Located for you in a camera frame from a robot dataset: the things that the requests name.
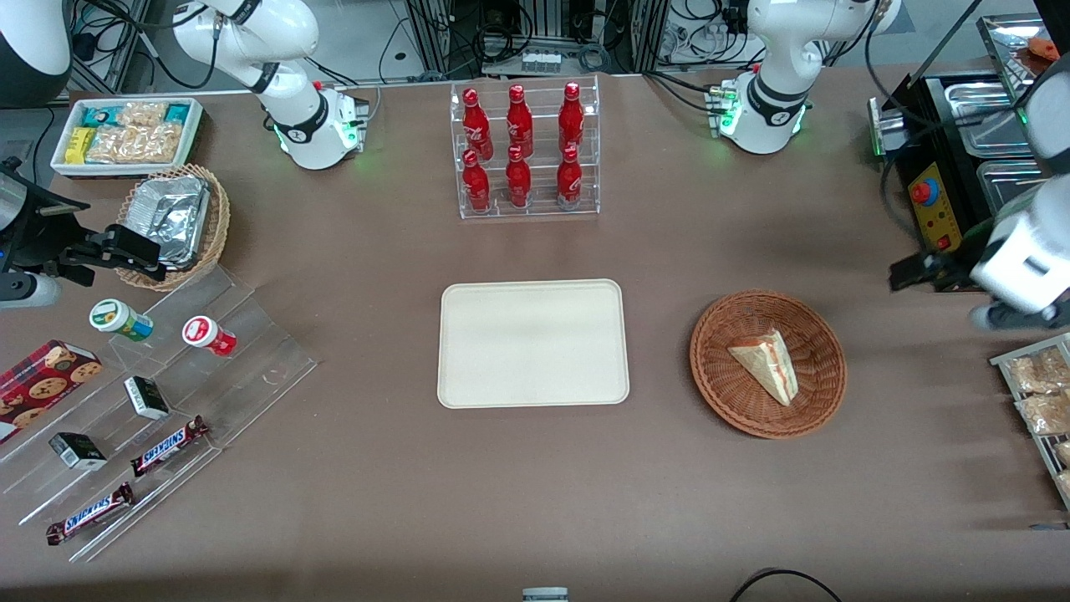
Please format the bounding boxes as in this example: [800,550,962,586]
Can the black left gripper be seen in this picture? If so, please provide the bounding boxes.
[889,249,981,293]

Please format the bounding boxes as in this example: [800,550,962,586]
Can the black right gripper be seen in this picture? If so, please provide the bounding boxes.
[0,161,168,287]

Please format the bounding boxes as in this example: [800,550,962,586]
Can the triangle sandwich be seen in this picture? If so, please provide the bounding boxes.
[727,329,800,407]

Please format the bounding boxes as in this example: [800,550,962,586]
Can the oval light wicker basket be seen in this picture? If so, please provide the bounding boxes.
[115,164,231,292]

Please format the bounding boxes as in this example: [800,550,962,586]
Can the round brown wicker basket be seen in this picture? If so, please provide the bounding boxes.
[690,289,848,440]

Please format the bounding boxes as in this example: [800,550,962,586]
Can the cream rectangular tray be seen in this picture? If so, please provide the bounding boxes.
[437,279,630,410]

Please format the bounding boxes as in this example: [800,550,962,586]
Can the yellow control panel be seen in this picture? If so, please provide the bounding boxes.
[908,162,962,253]

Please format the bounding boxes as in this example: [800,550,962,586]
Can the aluminium foil trays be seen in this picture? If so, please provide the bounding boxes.
[125,175,211,270]

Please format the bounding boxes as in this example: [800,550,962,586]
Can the green lid snack cup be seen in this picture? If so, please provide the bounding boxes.
[89,298,155,342]

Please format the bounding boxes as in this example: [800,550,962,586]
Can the red lid snack cup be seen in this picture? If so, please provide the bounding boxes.
[182,315,237,357]

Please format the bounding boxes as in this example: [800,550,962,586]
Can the large clear cracker bag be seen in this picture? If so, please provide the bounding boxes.
[86,123,183,165]

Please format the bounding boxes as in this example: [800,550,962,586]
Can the white plastic snack bin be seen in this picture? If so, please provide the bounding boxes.
[50,97,204,179]

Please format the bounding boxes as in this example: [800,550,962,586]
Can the small black carton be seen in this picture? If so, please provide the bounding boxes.
[124,376,171,421]
[48,432,108,471]

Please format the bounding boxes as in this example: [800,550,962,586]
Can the small clear cracker bag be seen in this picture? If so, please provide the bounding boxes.
[117,102,170,128]

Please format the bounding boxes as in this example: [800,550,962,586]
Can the clear fried snack bag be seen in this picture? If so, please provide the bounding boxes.
[1007,349,1070,395]
[1015,391,1070,436]

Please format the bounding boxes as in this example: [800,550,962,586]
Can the black food warmer machine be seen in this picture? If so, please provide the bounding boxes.
[868,13,1070,293]

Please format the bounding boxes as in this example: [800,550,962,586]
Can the clear acrylic step display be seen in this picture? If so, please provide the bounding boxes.
[0,266,319,563]

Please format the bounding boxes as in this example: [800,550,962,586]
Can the red plaid cookie box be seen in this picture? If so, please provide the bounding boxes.
[0,339,103,444]

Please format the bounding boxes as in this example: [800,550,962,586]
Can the Snickers chocolate bar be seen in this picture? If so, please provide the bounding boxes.
[46,482,135,546]
[130,416,210,477]

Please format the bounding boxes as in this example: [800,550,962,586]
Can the red cola bottle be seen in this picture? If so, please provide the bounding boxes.
[556,145,583,207]
[507,84,534,158]
[462,150,492,212]
[558,82,584,153]
[462,89,494,161]
[505,145,532,208]

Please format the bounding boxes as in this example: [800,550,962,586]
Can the clear acrylic bottle rack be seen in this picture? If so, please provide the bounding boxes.
[450,75,601,220]

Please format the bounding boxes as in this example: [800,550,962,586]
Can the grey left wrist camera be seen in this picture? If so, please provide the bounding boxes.
[970,299,1070,334]

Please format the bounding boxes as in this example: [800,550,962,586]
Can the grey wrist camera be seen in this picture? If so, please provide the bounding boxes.
[0,274,62,310]
[970,299,1070,334]

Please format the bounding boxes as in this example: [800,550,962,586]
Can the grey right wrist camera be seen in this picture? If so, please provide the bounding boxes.
[0,274,62,310]

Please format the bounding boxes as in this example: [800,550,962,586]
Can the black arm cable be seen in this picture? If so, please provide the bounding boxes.
[864,0,933,130]

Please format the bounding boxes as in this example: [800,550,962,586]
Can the black table cable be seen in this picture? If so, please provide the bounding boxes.
[729,569,842,602]

